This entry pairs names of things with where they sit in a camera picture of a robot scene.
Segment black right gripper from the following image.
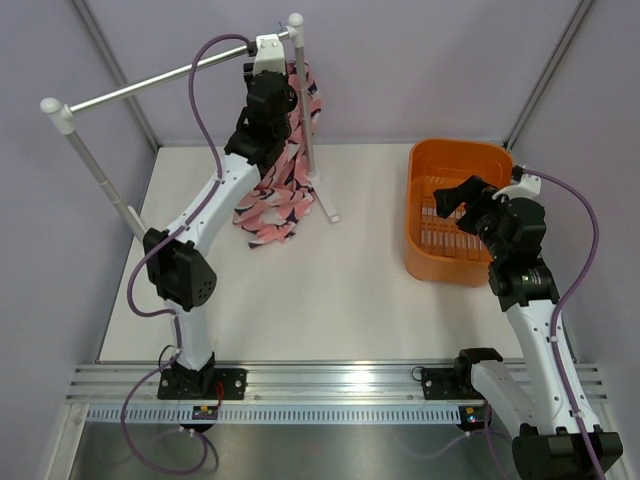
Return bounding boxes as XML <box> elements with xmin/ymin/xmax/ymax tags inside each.
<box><xmin>434</xmin><ymin>176</ymin><xmax>511</xmax><ymax>261</ymax></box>

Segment pink patterned shorts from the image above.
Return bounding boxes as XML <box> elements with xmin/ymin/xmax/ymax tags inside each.
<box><xmin>230</xmin><ymin>58</ymin><xmax>324</xmax><ymax>249</ymax></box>

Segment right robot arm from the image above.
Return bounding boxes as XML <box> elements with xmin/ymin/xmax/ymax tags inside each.
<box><xmin>433</xmin><ymin>173</ymin><xmax>623</xmax><ymax>479</ymax></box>

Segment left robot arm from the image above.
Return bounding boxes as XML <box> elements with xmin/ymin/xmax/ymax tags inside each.
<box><xmin>143</xmin><ymin>64</ymin><xmax>297</xmax><ymax>400</ymax></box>

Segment orange plastic basket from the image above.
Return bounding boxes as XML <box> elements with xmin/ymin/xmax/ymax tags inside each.
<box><xmin>404</xmin><ymin>138</ymin><xmax>514</xmax><ymax>287</ymax></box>

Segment white and silver clothes rack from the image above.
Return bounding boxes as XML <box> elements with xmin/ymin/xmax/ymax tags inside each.
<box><xmin>39</xmin><ymin>13</ymin><xmax>342</xmax><ymax>246</ymax></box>

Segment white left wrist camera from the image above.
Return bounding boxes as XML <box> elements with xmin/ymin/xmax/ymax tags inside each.
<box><xmin>252</xmin><ymin>34</ymin><xmax>287</xmax><ymax>76</ymax></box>

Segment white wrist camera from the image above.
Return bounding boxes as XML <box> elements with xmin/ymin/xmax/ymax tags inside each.
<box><xmin>252</xmin><ymin>34</ymin><xmax>287</xmax><ymax>76</ymax></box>
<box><xmin>492</xmin><ymin>165</ymin><xmax>542</xmax><ymax>201</ymax></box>

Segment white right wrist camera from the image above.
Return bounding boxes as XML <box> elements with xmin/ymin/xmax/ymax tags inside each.
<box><xmin>492</xmin><ymin>165</ymin><xmax>542</xmax><ymax>201</ymax></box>

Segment black right mount plate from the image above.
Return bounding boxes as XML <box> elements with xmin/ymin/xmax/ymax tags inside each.
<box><xmin>410</xmin><ymin>366</ymin><xmax>475</xmax><ymax>400</ymax></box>

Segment black mount plate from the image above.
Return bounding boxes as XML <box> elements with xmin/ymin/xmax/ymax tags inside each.
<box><xmin>410</xmin><ymin>366</ymin><xmax>475</xmax><ymax>400</ymax></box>
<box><xmin>157</xmin><ymin>366</ymin><xmax>247</xmax><ymax>400</ymax></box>

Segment black left mount plate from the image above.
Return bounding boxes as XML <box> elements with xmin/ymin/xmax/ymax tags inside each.
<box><xmin>157</xmin><ymin>366</ymin><xmax>247</xmax><ymax>400</ymax></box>

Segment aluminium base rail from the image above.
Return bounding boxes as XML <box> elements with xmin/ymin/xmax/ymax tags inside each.
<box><xmin>62</xmin><ymin>362</ymin><xmax>609</xmax><ymax>406</ymax></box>

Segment white slotted cable duct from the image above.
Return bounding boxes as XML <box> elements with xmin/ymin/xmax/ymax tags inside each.
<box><xmin>87</xmin><ymin>404</ymin><xmax>461</xmax><ymax>425</ymax></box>

